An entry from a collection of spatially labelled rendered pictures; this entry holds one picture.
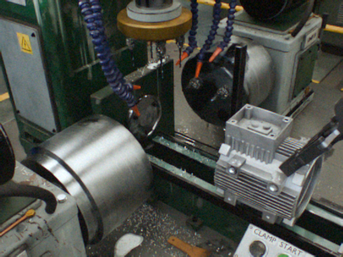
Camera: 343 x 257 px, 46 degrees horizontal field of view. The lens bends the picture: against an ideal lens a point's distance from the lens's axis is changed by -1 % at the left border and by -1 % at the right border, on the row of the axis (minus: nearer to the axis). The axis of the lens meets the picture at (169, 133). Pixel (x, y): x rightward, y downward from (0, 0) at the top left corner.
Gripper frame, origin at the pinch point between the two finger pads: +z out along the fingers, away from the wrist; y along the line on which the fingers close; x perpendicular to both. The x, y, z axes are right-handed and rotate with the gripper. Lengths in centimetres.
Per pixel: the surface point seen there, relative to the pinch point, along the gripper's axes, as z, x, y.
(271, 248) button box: 1.0, 6.7, 19.7
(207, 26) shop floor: 210, -139, -312
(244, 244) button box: 4.2, 3.1, 21.0
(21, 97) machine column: 45, -66, 12
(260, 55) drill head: 13, -26, -41
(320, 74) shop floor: 136, -11, -270
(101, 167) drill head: 13.1, -26.4, 26.5
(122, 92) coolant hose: 8.6, -36.4, 12.8
